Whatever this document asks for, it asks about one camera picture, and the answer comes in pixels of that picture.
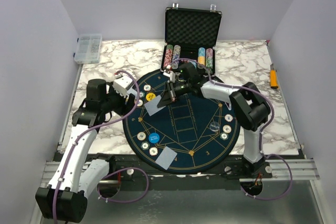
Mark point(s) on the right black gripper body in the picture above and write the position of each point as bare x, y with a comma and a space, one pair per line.
174, 91

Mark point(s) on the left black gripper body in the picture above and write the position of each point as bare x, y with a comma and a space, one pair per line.
117, 102

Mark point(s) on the yellow big blind button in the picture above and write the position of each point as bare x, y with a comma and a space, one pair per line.
150, 96

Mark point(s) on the yellow fifty poker chip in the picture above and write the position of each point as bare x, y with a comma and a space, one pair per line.
140, 103

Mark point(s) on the playing card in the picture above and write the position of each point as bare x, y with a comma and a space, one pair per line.
152, 106
166, 157

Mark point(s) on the blue small blind button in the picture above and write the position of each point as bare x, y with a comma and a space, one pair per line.
154, 138

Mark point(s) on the green white chip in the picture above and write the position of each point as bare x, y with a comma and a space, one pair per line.
145, 145

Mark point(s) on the clear dealer button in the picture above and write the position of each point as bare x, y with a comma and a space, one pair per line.
214, 126

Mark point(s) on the yellow white poker chip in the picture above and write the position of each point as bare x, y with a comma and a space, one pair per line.
227, 129

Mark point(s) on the green poker chip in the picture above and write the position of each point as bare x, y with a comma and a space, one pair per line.
224, 136

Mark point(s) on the red white poker chip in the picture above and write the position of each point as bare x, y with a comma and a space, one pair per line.
228, 117

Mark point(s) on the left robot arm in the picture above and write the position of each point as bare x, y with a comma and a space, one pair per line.
65, 198

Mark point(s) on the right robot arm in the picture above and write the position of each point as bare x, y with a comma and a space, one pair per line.
254, 112

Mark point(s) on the red white chip stack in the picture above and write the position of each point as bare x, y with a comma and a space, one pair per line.
168, 56

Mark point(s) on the blue grey chip stack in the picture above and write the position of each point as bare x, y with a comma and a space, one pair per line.
176, 53

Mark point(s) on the round blue poker mat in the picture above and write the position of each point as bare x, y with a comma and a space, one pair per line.
184, 127

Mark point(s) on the yellow chip stack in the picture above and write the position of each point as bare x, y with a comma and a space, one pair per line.
201, 57

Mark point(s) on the pink green chip stack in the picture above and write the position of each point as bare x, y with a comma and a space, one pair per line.
209, 58

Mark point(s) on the clear plastic organizer box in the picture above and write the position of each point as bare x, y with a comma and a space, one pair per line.
88, 49

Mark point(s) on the black aluminium chip case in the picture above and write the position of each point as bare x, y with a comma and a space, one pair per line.
191, 29

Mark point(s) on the orange utility knife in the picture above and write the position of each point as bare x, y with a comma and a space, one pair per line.
273, 77

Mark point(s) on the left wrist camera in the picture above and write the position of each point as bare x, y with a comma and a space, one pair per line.
122, 84

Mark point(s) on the black mounting base rail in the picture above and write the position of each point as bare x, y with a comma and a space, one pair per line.
228, 175

